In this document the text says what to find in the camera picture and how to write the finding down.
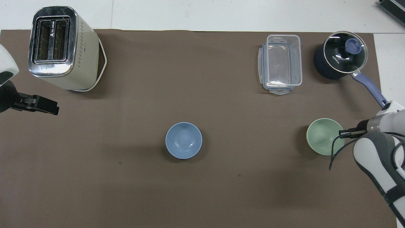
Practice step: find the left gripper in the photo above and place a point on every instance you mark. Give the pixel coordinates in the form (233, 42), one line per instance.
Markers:
(9, 98)

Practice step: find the blue bowl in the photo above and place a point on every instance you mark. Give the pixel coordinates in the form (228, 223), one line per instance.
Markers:
(183, 141)

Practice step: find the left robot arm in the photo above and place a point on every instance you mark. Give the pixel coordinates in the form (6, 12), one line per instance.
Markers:
(6, 60)

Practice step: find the green bowl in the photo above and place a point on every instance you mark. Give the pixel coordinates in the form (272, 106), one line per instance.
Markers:
(322, 136)

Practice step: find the dark blue pot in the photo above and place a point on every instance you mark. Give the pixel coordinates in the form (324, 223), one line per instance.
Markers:
(326, 68)

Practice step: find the cream and chrome toaster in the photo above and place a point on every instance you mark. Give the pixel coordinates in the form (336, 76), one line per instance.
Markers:
(80, 60)

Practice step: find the clear container lid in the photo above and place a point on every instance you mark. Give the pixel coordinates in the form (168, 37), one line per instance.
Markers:
(260, 63)

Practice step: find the dark grey ribbed device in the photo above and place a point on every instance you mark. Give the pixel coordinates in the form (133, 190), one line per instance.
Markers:
(394, 8)

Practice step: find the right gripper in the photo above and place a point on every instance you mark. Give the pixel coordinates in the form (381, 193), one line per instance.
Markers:
(360, 129)

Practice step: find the glass pot lid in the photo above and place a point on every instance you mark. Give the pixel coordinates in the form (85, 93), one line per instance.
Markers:
(338, 47)

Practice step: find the clear plastic container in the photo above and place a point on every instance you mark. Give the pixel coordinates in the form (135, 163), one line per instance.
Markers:
(283, 60)

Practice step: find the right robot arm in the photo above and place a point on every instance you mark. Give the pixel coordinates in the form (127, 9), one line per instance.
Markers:
(373, 158)

